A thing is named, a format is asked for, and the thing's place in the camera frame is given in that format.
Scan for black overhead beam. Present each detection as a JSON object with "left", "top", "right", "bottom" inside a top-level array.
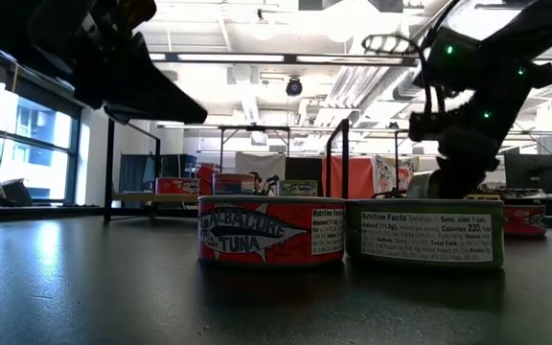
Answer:
[{"left": 0, "top": 40, "right": 88, "bottom": 109}]

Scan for ceiling light strip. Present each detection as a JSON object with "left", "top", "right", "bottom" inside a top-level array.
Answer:
[
  {"left": 294, "top": 53, "right": 404, "bottom": 66},
  {"left": 149, "top": 51, "right": 287, "bottom": 64}
]

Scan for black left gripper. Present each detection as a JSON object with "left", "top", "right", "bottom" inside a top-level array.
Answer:
[{"left": 29, "top": 0, "right": 209, "bottom": 125}]

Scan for black table mat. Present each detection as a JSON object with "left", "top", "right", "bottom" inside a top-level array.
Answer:
[{"left": 0, "top": 210, "right": 552, "bottom": 345}]

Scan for black computer monitor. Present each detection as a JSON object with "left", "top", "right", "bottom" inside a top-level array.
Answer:
[{"left": 504, "top": 152, "right": 552, "bottom": 194}]

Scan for blue partition curtain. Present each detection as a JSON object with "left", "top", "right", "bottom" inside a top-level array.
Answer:
[{"left": 119, "top": 153, "right": 158, "bottom": 196}]

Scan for white fabric banner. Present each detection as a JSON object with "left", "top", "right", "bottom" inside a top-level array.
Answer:
[{"left": 235, "top": 151, "right": 287, "bottom": 183}]

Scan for patterned fabric banner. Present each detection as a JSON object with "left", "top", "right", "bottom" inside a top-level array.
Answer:
[{"left": 374, "top": 155, "right": 419, "bottom": 197}]

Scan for red label tuna can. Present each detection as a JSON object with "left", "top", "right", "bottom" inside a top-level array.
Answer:
[
  {"left": 502, "top": 204, "right": 548, "bottom": 239},
  {"left": 155, "top": 176, "right": 201, "bottom": 196}
]

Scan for green label can gold lid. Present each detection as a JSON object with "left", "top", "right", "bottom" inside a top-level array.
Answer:
[{"left": 278, "top": 179, "right": 319, "bottom": 197}]

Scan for black metal table frame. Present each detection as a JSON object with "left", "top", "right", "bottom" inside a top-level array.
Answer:
[{"left": 218, "top": 124, "right": 292, "bottom": 160}]

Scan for wooden shelf board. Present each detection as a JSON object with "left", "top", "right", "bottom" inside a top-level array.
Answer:
[{"left": 111, "top": 192, "right": 200, "bottom": 204}]

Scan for blue label seafood can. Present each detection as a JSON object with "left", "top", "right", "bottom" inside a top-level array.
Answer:
[{"left": 212, "top": 172, "right": 256, "bottom": 196}]

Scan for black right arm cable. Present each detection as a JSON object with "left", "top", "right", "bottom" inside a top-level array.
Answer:
[{"left": 360, "top": 32, "right": 433, "bottom": 116}]

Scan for green label seafood can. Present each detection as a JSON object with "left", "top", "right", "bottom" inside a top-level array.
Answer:
[{"left": 344, "top": 197, "right": 505, "bottom": 269}]

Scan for black ceiling camera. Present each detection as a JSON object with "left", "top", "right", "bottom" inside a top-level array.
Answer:
[{"left": 285, "top": 76, "right": 305, "bottom": 98}]

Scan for person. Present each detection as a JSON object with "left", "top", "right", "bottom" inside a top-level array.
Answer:
[{"left": 248, "top": 171, "right": 264, "bottom": 196}]

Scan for silver ceiling duct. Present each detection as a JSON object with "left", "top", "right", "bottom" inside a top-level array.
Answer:
[{"left": 326, "top": 64, "right": 430, "bottom": 116}]

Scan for black articulated stand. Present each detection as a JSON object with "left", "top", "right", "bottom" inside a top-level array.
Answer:
[{"left": 262, "top": 174, "right": 283, "bottom": 196}]

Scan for black cabinet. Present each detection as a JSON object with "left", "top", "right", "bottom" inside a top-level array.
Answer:
[{"left": 159, "top": 152, "right": 198, "bottom": 179}]

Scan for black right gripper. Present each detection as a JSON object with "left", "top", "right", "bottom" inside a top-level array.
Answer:
[{"left": 431, "top": 95, "right": 512, "bottom": 200}]

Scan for black display panel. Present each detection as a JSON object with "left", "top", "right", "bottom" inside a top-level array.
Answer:
[{"left": 285, "top": 156, "right": 324, "bottom": 183}]

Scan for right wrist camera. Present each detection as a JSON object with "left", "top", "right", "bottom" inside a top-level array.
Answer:
[{"left": 408, "top": 108, "right": 454, "bottom": 143}]

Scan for red box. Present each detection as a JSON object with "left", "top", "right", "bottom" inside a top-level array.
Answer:
[{"left": 196, "top": 164, "right": 219, "bottom": 196}]

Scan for black metal stand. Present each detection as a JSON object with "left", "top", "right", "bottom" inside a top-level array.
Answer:
[{"left": 393, "top": 127, "right": 403, "bottom": 198}]

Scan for large glass window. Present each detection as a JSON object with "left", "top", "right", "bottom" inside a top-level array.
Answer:
[{"left": 0, "top": 83, "right": 83, "bottom": 205}]

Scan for red albacore tuna can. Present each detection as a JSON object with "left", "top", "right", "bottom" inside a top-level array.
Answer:
[{"left": 196, "top": 195, "right": 346, "bottom": 265}]

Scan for dark office chair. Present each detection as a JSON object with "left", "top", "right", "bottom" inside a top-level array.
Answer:
[{"left": 0, "top": 177, "right": 34, "bottom": 207}]

